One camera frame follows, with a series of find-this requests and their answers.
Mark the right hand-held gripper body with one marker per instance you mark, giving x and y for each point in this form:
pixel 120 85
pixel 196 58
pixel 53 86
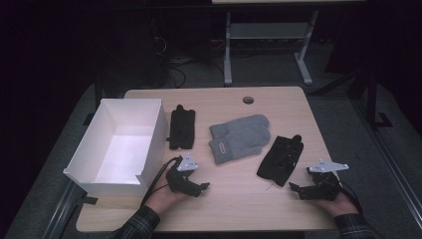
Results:
pixel 324 181

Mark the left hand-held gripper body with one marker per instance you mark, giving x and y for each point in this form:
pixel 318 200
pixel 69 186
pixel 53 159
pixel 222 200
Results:
pixel 180 172

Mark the gray knit mitten red label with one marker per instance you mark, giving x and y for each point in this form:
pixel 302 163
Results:
pixel 237 146

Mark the white box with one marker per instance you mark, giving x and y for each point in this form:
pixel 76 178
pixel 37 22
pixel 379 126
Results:
pixel 89 159

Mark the person's right hand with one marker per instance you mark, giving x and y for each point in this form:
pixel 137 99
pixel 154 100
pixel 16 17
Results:
pixel 341 204

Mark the person's left hand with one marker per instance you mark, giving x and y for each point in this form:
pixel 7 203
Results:
pixel 162 197

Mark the folded black gloves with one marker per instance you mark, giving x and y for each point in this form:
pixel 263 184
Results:
pixel 181 129

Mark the black metal stand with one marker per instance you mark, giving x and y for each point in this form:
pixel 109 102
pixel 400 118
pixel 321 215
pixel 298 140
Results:
pixel 373 99

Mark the aluminium rail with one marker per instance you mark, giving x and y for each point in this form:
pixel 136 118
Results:
pixel 59 212
pixel 391 166

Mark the black bracket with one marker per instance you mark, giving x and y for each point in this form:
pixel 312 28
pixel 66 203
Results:
pixel 89 200

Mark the gray metal table frame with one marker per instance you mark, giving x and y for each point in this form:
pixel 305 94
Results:
pixel 267 31

